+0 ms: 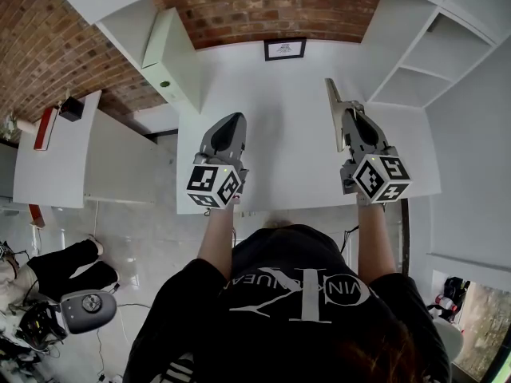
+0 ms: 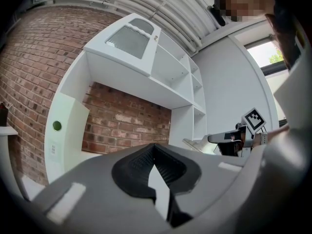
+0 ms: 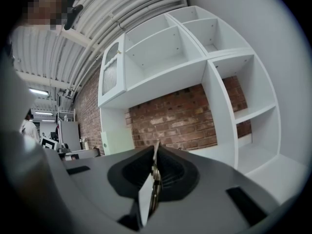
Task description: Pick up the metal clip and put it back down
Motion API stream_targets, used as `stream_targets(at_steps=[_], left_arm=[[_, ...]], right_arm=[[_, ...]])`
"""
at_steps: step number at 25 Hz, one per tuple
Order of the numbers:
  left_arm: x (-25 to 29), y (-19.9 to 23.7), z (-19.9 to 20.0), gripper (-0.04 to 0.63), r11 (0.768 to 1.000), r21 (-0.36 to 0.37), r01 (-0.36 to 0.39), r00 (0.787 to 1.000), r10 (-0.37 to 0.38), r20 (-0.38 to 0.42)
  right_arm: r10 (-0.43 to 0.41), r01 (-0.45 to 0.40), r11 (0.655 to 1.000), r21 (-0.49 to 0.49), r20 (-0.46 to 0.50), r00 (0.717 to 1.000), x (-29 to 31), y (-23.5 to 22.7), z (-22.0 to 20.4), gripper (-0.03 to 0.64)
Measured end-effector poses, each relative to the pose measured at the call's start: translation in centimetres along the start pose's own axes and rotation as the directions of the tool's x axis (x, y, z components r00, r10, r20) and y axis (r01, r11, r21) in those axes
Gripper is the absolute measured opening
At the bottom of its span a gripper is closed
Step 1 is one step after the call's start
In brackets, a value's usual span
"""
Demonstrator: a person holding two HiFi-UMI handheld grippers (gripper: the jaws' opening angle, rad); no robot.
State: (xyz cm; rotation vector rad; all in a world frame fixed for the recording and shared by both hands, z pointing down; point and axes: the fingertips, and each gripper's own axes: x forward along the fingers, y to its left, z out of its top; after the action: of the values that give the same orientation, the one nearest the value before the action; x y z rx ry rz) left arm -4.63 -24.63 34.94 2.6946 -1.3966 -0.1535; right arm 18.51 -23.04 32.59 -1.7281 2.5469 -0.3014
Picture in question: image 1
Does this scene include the black picture frame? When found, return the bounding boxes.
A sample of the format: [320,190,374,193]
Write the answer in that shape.
[263,37,307,62]

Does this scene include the long black floor cable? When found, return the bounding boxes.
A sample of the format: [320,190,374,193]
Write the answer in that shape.
[94,325,125,382]

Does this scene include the black equipment with cables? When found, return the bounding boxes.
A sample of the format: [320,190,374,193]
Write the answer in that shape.
[18,303,67,350]

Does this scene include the orange brown board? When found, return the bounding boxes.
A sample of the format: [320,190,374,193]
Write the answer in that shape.
[27,203,46,229]

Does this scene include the black white striped garment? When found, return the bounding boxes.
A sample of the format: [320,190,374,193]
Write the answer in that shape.
[159,353,196,383]

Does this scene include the white flower vase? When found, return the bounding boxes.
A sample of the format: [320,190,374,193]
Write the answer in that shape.
[2,112,41,143]

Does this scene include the person's left forearm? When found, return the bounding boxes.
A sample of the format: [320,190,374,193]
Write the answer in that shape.
[197,205,236,281]

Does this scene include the plain white desk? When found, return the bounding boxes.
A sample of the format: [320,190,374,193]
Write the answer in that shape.
[12,89,159,209]

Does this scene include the grey rounded chair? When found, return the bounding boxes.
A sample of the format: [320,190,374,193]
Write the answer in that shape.
[59,289,117,334]

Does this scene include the black bag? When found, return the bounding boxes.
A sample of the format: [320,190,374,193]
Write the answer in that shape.
[426,276,471,322]

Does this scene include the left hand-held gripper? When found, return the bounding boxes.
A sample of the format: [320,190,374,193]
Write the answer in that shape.
[185,113,251,209]

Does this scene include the brass bulldog clip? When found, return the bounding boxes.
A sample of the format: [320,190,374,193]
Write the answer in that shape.
[323,77,365,153]

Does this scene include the person's right forearm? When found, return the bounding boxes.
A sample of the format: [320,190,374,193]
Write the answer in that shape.
[356,202,397,285]

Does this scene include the white desk hutch shelves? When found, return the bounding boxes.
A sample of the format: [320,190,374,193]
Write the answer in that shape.
[43,0,511,113]

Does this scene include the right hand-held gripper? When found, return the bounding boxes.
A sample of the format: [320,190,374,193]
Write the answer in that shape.
[339,108,412,204]

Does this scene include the person's black printed t-shirt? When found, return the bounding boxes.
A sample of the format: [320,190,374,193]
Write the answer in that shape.
[123,224,450,383]

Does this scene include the red book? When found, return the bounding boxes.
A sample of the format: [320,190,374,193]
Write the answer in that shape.
[34,106,59,152]

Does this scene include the white desk with drawers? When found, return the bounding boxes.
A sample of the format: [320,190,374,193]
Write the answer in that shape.
[175,40,442,215]

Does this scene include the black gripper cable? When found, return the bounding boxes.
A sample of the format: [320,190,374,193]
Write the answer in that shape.
[339,224,360,255]

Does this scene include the black pen holder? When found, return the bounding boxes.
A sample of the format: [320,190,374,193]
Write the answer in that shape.
[58,96,85,123]

